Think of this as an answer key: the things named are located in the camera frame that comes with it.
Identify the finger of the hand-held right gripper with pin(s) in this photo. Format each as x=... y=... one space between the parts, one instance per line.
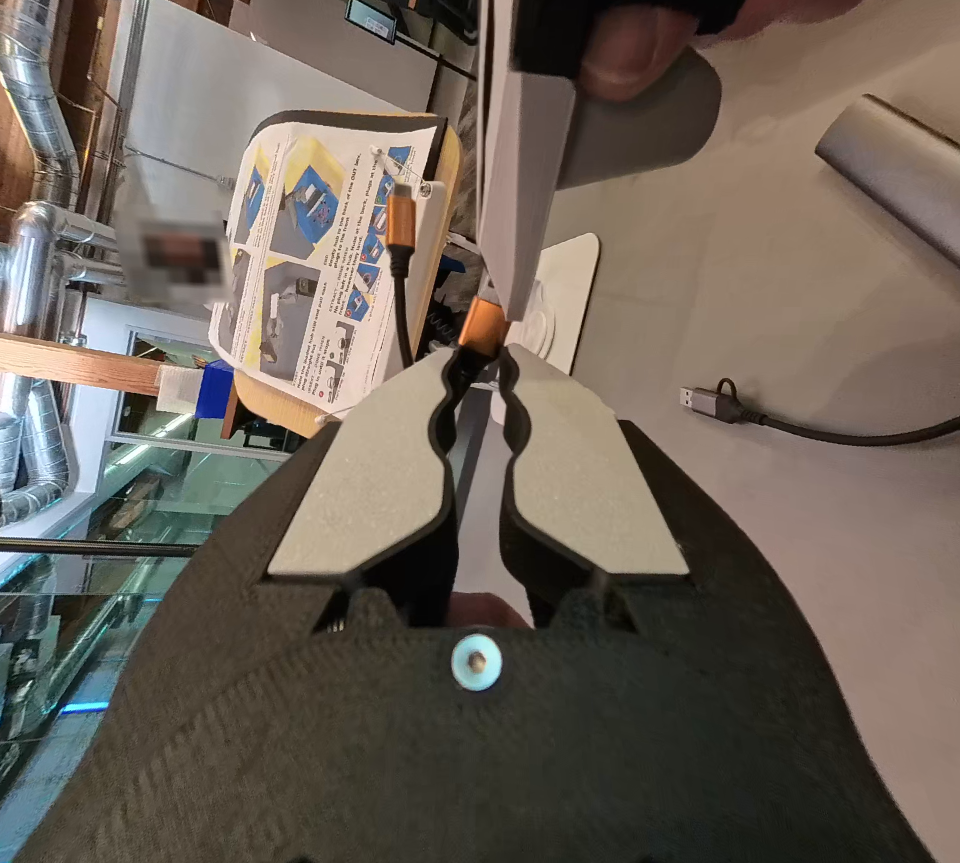
x=517 y=188

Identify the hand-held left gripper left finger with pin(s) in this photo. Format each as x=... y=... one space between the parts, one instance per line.
x=360 y=488

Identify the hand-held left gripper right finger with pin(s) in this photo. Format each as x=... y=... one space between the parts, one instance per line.
x=600 y=488

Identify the person's right hand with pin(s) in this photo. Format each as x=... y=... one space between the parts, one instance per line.
x=637 y=53

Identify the white document stand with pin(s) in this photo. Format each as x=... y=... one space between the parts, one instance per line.
x=570 y=278

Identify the printed instruction sheet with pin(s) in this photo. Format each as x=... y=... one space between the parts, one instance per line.
x=300 y=278

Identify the silver ventilation duct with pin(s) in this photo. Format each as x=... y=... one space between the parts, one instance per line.
x=37 y=90

